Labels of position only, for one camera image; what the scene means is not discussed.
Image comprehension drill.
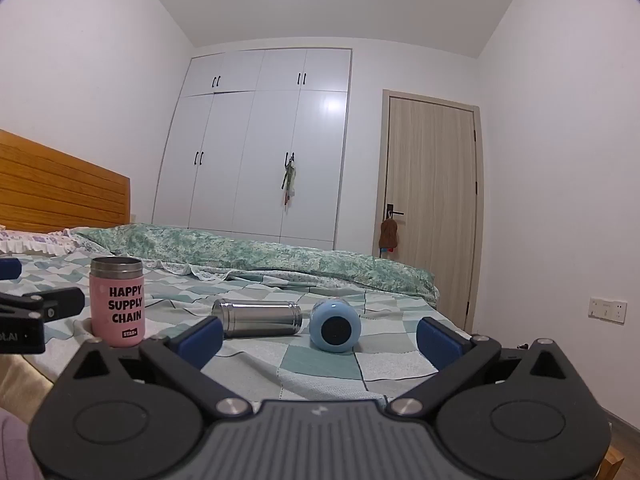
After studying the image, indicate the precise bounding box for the stainless steel cup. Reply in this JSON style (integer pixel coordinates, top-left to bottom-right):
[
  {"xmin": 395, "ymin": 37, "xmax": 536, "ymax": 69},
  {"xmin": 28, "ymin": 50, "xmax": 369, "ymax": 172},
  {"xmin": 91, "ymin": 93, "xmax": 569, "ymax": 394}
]
[{"xmin": 211, "ymin": 298, "xmax": 304, "ymax": 339}]

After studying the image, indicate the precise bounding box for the floral frilled pillow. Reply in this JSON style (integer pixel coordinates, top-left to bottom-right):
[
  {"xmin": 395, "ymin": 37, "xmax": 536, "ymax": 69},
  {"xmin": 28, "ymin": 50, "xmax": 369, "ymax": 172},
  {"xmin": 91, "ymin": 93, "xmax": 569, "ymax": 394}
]
[{"xmin": 0, "ymin": 228, "xmax": 110, "ymax": 257}]

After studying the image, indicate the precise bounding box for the brown hanging pouch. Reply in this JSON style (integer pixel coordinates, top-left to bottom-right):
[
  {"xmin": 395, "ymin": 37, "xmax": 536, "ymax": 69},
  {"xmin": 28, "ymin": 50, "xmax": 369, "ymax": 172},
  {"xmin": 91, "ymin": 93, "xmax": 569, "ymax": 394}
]
[{"xmin": 378, "ymin": 218, "xmax": 400, "ymax": 254}]

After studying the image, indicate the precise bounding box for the wooden headboard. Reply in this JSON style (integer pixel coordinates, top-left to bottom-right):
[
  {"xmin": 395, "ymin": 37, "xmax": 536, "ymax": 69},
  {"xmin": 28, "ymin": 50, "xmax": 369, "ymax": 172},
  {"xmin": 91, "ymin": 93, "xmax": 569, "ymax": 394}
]
[{"xmin": 0, "ymin": 129, "xmax": 132, "ymax": 235}]

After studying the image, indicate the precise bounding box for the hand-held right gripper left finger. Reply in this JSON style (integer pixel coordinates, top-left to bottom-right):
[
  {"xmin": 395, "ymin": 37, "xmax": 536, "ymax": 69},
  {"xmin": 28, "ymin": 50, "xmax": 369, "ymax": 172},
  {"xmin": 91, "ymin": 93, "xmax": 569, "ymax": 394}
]
[{"xmin": 55, "ymin": 316, "xmax": 254, "ymax": 417}]

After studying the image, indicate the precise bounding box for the white wall socket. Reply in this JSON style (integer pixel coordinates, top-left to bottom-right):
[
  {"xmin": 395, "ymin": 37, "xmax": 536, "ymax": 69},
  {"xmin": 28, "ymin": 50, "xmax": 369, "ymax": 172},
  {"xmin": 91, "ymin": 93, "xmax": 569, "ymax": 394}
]
[{"xmin": 588, "ymin": 297, "xmax": 628, "ymax": 324}]

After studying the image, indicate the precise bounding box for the pink cloth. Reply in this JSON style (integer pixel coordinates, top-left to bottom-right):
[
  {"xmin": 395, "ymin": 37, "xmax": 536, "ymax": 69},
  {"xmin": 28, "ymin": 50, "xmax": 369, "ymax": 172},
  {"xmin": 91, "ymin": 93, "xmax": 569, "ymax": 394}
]
[{"xmin": 0, "ymin": 407, "xmax": 45, "ymax": 480}]

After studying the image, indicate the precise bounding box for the pink printed cup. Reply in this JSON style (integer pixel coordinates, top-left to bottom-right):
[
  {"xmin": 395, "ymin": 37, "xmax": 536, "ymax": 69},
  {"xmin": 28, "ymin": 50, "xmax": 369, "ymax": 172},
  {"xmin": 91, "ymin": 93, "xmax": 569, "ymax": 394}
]
[{"xmin": 89, "ymin": 256, "xmax": 146, "ymax": 348}]

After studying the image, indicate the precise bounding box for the light blue cup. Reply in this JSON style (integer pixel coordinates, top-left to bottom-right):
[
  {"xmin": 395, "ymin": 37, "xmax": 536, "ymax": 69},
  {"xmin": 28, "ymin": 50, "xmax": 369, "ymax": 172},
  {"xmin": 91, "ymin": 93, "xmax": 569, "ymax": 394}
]
[{"xmin": 308, "ymin": 298, "xmax": 362, "ymax": 353}]

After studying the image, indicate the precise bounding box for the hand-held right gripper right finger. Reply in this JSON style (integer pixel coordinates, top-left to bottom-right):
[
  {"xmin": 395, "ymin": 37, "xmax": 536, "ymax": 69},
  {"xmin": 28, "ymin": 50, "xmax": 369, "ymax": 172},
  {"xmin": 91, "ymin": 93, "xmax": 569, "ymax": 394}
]
[{"xmin": 389, "ymin": 316, "xmax": 587, "ymax": 417}]

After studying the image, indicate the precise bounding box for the light wooden door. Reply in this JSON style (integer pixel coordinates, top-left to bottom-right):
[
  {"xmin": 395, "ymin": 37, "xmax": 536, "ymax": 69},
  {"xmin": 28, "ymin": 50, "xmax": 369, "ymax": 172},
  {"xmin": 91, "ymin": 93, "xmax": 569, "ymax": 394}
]
[{"xmin": 372, "ymin": 89, "xmax": 485, "ymax": 333}]

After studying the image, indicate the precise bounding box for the green floral blanket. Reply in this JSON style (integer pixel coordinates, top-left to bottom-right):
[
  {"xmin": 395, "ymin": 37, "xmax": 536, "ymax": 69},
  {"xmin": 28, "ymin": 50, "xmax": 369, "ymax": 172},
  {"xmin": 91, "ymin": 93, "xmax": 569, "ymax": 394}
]
[{"xmin": 70, "ymin": 222, "xmax": 440, "ymax": 307}]

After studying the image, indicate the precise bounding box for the wooden bed frame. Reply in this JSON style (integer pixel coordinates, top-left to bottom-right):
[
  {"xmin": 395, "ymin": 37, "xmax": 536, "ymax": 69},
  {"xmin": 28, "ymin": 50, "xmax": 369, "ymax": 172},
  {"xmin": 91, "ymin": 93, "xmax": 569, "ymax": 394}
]
[{"xmin": 601, "ymin": 452, "xmax": 626, "ymax": 480}]

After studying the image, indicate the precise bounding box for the green hanging ornament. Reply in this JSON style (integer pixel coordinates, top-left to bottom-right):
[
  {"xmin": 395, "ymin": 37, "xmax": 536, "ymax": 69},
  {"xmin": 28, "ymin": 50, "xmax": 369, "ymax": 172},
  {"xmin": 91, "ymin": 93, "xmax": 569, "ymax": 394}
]
[{"xmin": 280, "ymin": 161, "xmax": 300, "ymax": 207}]

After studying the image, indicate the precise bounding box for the white wardrobe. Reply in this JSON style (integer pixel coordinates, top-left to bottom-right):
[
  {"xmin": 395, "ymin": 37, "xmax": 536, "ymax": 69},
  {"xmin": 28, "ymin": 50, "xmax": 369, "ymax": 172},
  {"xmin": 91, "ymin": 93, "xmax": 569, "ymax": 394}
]
[{"xmin": 151, "ymin": 48, "xmax": 352, "ymax": 252}]

